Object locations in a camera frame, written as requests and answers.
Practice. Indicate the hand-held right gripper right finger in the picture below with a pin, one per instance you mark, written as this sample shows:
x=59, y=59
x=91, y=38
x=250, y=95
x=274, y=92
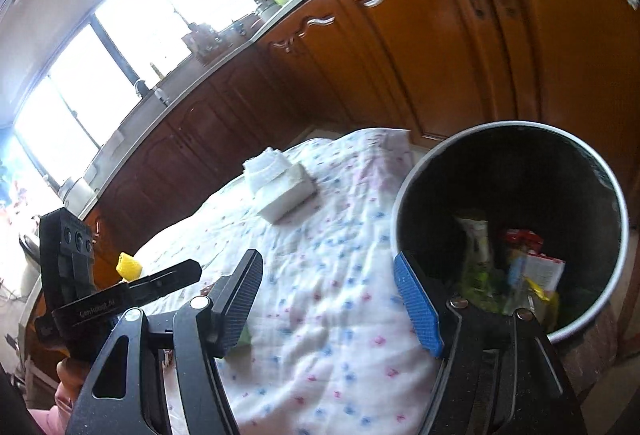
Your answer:
x=417, y=310

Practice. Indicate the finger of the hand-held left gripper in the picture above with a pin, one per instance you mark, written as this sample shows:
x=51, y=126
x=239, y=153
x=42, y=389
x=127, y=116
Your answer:
x=165, y=280

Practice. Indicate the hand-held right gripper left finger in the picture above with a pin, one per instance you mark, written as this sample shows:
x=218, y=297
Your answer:
x=240, y=310

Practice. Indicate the yellow foam fruit net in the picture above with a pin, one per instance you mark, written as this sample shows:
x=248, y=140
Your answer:
x=129, y=266

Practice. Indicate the red snack packet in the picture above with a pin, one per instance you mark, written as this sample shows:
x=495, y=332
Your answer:
x=535, y=260

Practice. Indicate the white round trash bin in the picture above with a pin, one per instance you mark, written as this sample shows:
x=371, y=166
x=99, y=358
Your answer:
x=612, y=265

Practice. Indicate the person's left hand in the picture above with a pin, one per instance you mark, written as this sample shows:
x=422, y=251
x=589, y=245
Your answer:
x=72, y=377

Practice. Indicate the small green wrapper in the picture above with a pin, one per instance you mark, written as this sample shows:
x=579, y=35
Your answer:
x=245, y=337

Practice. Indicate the white rice cooker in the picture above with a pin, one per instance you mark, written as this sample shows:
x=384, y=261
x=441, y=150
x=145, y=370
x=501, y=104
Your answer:
x=77, y=195

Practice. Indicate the white dotted tablecloth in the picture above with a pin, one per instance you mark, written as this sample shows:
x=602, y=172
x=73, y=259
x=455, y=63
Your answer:
x=330, y=235

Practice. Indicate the yellow wrapper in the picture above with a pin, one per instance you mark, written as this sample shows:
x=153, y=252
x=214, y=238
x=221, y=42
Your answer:
x=542, y=302

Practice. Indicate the black bin liner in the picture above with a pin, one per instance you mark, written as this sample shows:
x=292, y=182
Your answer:
x=525, y=175

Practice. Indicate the kitchen window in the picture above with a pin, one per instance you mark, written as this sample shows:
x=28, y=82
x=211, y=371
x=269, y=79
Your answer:
x=90, y=85

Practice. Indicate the utensil rack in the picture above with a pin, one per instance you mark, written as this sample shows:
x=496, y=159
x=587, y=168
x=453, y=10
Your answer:
x=202, y=40

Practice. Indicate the wooden lower cabinets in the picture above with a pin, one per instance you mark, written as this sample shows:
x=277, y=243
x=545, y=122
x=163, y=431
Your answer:
x=425, y=40

